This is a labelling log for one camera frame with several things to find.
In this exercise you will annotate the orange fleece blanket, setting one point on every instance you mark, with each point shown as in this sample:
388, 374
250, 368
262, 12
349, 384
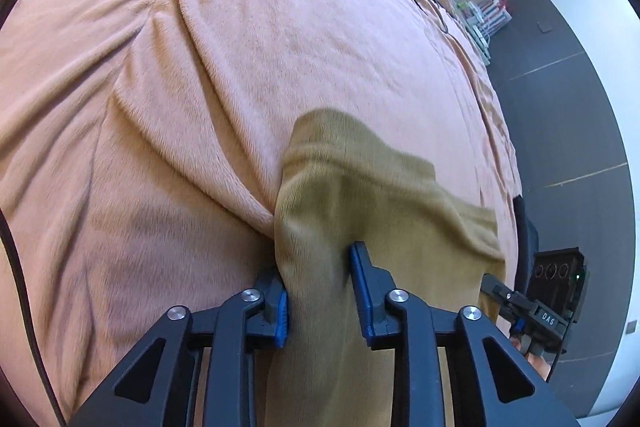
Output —
142, 147

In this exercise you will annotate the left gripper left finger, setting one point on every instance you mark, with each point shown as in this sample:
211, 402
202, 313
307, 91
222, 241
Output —
195, 367

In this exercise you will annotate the tan brown t-shirt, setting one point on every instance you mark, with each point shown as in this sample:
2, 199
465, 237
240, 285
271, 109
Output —
342, 185

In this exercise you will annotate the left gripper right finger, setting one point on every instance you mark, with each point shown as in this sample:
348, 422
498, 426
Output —
491, 384

